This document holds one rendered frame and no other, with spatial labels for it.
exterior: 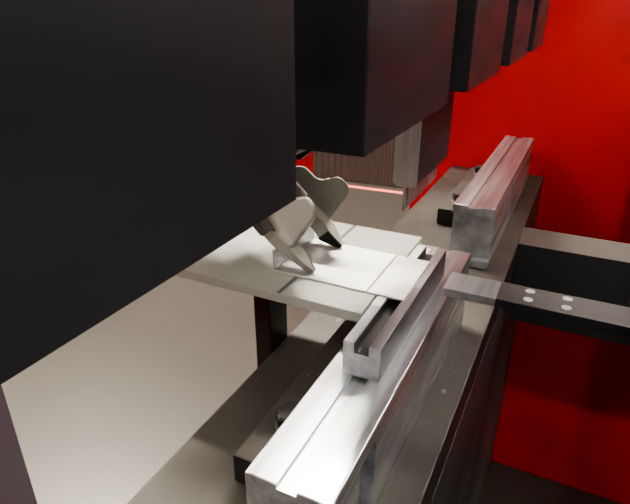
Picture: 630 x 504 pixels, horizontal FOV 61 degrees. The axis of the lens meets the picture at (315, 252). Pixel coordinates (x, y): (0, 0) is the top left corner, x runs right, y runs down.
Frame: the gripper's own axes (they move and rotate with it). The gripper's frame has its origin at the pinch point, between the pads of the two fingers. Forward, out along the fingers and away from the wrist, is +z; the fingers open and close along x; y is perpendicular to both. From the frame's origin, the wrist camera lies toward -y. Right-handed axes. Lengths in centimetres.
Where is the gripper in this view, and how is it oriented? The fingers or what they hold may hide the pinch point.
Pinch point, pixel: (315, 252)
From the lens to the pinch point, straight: 53.8
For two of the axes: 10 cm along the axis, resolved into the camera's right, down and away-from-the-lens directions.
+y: 6.8, -4.5, -5.8
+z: 5.8, 8.1, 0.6
